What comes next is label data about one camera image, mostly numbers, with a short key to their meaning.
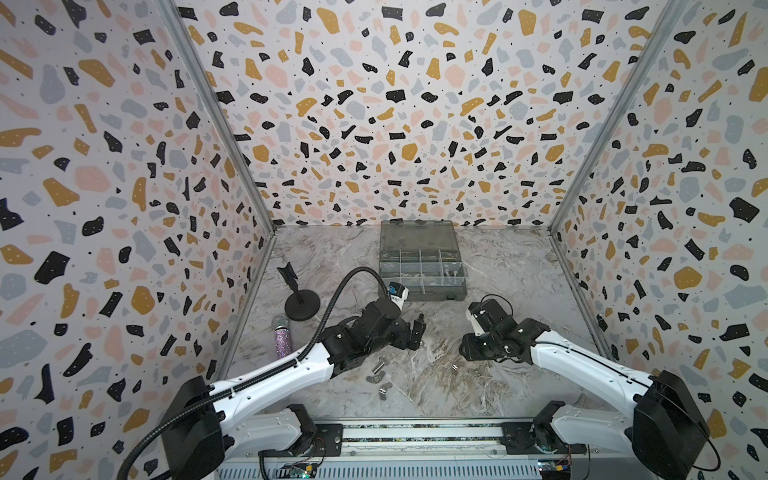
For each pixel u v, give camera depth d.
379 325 0.56
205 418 0.40
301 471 0.70
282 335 0.88
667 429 0.40
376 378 0.83
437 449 0.73
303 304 0.96
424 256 1.14
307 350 0.50
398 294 0.67
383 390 0.81
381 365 0.85
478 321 0.70
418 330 0.68
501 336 0.63
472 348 0.73
